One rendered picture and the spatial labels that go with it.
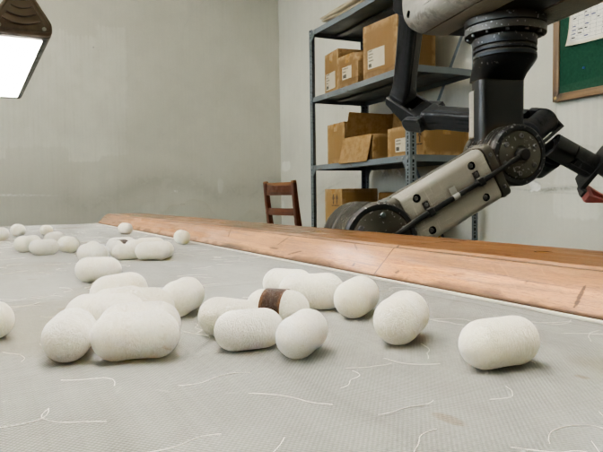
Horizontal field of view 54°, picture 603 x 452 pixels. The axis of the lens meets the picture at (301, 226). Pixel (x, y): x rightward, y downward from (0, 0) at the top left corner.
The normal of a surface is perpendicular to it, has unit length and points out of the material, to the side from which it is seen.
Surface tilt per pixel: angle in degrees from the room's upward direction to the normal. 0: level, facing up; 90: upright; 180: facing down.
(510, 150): 89
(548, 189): 89
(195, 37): 90
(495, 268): 45
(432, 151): 91
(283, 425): 0
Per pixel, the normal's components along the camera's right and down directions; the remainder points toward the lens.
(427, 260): -0.63, -0.68
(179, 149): 0.42, 0.04
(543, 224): -0.91, 0.04
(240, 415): -0.01, -1.00
